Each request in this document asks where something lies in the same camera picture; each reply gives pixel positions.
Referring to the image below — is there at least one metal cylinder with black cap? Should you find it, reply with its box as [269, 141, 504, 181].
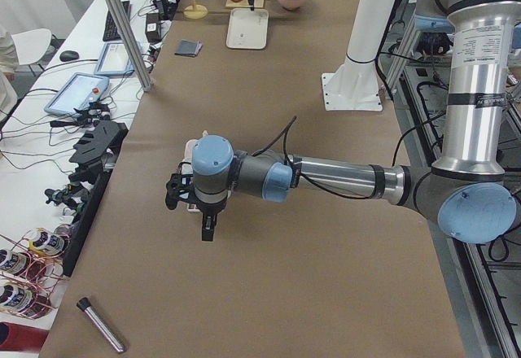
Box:
[77, 297, 126, 354]

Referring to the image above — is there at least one red container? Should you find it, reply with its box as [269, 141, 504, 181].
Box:
[1, 322, 49, 353]

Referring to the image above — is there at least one pink plastic cup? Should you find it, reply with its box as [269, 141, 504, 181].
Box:
[183, 139, 198, 162]

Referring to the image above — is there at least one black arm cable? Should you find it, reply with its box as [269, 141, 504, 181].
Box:
[252, 116, 444, 200]

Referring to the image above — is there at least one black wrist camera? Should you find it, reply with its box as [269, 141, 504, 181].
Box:
[165, 173, 197, 210]

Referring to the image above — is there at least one cream rabbit tray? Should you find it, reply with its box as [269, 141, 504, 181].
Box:
[225, 8, 269, 50]

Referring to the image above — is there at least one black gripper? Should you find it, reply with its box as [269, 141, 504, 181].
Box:
[196, 199, 227, 242]

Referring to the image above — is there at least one grey folded cloth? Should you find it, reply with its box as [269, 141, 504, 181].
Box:
[174, 39, 203, 57]

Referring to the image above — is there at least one aluminium frame post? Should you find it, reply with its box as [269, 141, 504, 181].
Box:
[105, 0, 152, 92]

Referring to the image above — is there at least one black keyboard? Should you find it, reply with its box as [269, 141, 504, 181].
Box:
[102, 0, 132, 42]

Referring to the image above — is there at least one copper wire basket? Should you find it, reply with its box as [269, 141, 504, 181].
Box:
[1, 228, 71, 320]

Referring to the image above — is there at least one black tool holder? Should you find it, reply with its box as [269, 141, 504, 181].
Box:
[45, 120, 129, 277]

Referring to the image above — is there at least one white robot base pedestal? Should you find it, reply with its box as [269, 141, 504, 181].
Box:
[322, 0, 396, 111]

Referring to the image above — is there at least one black computer mouse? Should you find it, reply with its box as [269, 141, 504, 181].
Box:
[59, 50, 80, 63]

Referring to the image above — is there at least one white chair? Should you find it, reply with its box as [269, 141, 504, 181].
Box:
[11, 28, 52, 65]

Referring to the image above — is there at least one blue teach pendant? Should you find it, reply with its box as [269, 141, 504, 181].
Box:
[44, 72, 110, 116]
[94, 41, 134, 77]

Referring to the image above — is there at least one black box with label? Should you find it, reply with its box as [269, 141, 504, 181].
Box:
[145, 12, 162, 43]

